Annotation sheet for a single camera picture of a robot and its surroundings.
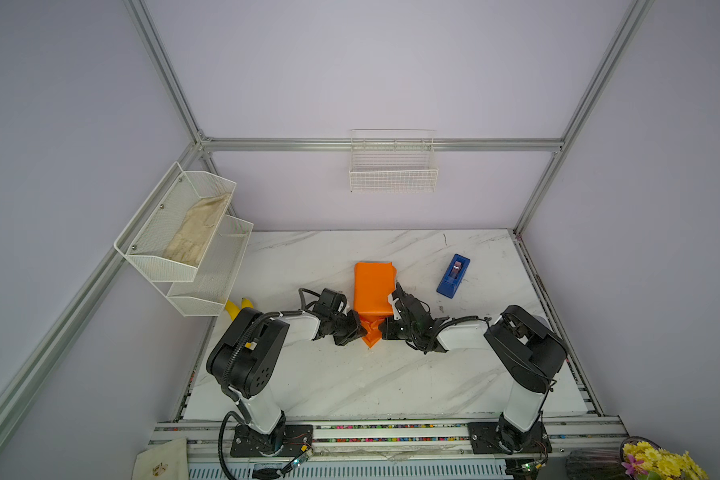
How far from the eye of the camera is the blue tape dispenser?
1002 mm

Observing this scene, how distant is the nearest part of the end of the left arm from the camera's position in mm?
762

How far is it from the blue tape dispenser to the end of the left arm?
12.7 inches
